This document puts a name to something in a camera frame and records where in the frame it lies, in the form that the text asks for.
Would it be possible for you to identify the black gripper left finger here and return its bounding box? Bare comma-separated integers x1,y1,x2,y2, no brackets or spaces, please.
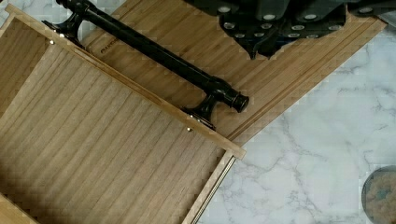
184,0,289,60

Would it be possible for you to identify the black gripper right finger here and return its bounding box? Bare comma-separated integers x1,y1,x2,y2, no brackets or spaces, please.
258,0,396,60

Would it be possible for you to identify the black metal drawer handle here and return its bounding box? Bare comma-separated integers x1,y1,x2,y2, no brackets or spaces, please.
43,0,249,130

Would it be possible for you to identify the wooden drawer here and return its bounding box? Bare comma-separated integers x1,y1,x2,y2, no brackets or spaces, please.
1,0,384,224

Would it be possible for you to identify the round grey speckled bowl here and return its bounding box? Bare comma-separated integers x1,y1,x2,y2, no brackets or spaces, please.
361,165,396,224

